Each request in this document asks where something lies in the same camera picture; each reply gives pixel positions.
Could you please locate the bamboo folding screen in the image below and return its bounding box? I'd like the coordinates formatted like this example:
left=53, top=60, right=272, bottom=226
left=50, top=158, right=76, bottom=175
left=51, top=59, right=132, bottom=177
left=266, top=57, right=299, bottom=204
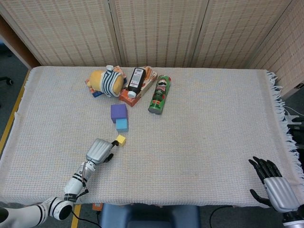
left=0, top=0, right=304, bottom=95

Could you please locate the green Pringles can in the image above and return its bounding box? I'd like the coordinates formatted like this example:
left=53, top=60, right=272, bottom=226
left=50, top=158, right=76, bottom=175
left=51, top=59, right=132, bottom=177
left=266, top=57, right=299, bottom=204
left=148, top=75, right=172, bottom=115

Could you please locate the black floor cable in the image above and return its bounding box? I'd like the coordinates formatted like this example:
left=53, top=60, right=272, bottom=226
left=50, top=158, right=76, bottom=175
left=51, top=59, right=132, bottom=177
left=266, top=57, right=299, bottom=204
left=209, top=205, right=236, bottom=228

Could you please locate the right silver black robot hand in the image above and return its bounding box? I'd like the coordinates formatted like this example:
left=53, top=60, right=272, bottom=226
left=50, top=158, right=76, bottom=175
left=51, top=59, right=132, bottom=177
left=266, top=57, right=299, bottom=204
left=248, top=156, right=300, bottom=213

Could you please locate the brown wooden desk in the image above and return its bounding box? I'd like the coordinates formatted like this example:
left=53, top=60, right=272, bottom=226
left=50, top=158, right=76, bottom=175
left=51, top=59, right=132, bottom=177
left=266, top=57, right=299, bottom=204
left=0, top=15, right=41, bottom=71

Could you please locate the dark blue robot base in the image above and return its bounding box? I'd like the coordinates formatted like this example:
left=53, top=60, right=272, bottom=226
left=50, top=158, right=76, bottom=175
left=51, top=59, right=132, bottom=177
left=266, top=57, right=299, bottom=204
left=98, top=203, right=201, bottom=228

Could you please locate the orange cardboard box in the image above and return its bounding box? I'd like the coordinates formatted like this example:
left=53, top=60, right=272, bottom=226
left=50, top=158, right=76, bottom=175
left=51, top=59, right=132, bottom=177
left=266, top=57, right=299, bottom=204
left=118, top=66, right=158, bottom=107

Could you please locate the large purple foam cube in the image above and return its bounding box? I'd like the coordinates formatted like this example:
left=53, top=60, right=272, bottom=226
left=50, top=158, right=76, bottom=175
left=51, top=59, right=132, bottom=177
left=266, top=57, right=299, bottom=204
left=110, top=104, right=128, bottom=124

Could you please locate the black office chair base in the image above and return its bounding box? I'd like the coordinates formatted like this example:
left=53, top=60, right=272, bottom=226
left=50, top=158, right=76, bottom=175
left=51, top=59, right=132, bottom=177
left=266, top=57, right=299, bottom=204
left=0, top=76, right=14, bottom=86

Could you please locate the yellow plush toy striped shirt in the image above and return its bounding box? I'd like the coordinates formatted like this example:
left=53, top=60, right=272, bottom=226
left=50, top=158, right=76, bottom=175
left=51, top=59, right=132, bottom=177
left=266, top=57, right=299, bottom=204
left=85, top=65, right=126, bottom=98

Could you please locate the black equipment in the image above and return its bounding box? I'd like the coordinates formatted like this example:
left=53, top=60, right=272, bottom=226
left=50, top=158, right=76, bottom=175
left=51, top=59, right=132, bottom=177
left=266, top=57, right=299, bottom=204
left=288, top=117, right=304, bottom=148

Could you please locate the white cable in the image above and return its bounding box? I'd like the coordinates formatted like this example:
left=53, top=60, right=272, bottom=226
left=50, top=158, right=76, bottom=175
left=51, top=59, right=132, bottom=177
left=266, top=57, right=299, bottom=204
left=284, top=105, right=300, bottom=124

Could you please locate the medium blue foam cube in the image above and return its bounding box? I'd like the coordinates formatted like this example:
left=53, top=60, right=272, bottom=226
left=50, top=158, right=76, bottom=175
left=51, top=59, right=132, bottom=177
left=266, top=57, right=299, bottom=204
left=115, top=118, right=129, bottom=133

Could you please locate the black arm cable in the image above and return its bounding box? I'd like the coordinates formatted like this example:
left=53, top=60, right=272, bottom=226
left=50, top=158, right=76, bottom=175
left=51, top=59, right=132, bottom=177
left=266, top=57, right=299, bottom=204
left=70, top=186, right=103, bottom=228

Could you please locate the white woven tablecloth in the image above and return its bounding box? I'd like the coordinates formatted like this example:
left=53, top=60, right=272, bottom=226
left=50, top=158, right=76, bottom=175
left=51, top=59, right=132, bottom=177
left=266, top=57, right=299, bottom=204
left=0, top=66, right=304, bottom=209

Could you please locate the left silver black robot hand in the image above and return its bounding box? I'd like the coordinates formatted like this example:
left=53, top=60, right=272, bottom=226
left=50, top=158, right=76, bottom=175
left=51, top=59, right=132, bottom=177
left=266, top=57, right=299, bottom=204
left=85, top=138, right=120, bottom=165

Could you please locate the dark bottle white cap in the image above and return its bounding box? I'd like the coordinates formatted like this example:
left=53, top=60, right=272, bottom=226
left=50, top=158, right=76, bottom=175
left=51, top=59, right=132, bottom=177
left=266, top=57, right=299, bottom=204
left=127, top=67, right=146, bottom=98

